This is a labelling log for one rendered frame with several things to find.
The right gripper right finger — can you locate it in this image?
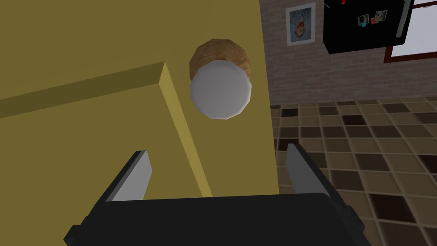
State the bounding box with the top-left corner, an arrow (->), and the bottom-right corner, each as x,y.
285,143 -> 342,198

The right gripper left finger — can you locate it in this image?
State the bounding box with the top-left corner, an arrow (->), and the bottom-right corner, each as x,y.
105,150 -> 153,202

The yellow door leaf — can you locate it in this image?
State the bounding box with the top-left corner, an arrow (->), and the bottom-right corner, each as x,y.
0,0 -> 280,246

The grey and brown door knob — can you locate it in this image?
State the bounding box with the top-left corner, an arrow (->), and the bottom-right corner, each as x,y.
189,38 -> 253,120

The black refrigerator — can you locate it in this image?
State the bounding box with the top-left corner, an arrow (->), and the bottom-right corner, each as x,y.
322,0 -> 415,55

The red framed window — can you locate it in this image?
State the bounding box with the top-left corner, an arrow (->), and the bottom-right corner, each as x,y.
383,0 -> 437,64

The framed wall picture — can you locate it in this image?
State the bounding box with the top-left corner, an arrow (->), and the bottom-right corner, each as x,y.
285,3 -> 317,47

